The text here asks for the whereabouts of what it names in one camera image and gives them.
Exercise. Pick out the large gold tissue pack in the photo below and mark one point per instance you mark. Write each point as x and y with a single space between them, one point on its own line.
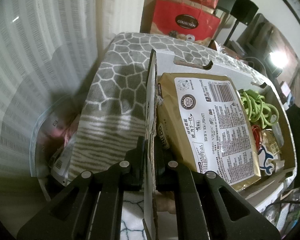
215 120

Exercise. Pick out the white card with blue print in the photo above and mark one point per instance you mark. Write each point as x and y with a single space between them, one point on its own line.
265 162

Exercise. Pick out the red gift bag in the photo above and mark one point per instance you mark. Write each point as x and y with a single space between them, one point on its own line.
165 12

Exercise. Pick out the white cardboard tray box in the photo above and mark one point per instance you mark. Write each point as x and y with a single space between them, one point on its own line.
150 105

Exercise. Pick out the white striped curtain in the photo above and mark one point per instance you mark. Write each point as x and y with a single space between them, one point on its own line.
40 55

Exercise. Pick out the grey white patterned blanket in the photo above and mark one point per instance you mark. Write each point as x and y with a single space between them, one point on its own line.
115 80

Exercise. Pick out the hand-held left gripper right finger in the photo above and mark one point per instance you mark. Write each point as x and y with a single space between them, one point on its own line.
162 162

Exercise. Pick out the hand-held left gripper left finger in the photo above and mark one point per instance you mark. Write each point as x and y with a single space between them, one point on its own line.
137 160

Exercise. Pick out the crinkled clear plastic bag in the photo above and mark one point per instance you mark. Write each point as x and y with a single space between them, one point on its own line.
222 48

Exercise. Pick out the black television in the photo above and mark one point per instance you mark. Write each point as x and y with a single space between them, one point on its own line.
277 37

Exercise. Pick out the small gold tissue pack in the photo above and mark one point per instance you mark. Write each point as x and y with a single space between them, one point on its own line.
272 142

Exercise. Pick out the clear plastic bag pink contents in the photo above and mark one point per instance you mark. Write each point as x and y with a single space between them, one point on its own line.
45 135

